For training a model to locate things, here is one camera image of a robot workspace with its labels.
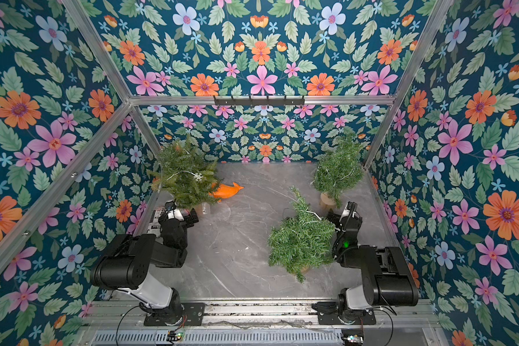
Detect clear battery box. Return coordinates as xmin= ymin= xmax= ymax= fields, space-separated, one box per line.
xmin=200 ymin=203 xmax=211 ymax=216

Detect thin wire string light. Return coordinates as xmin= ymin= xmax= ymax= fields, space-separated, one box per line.
xmin=280 ymin=189 xmax=329 ymax=269

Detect dark green tree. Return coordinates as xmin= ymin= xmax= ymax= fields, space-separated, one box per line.
xmin=267 ymin=187 xmax=337 ymax=284
xmin=313 ymin=132 xmax=365 ymax=208

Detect light green fern christmas tree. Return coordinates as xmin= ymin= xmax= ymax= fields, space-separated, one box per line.
xmin=148 ymin=140 xmax=220 ymax=209

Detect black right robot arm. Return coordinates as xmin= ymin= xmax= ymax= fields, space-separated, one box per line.
xmin=312 ymin=202 xmax=419 ymax=326

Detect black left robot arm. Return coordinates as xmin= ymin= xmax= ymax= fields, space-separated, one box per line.
xmin=90 ymin=209 xmax=199 ymax=326

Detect orange plush toy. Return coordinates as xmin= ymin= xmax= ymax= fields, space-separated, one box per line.
xmin=210 ymin=183 xmax=243 ymax=200

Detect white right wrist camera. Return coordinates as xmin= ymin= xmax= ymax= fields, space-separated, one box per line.
xmin=345 ymin=201 xmax=360 ymax=220

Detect black hook rail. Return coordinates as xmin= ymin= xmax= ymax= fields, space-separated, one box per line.
xmin=213 ymin=96 xmax=306 ymax=107

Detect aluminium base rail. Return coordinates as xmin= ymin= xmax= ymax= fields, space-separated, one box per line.
xmin=75 ymin=298 xmax=433 ymax=345

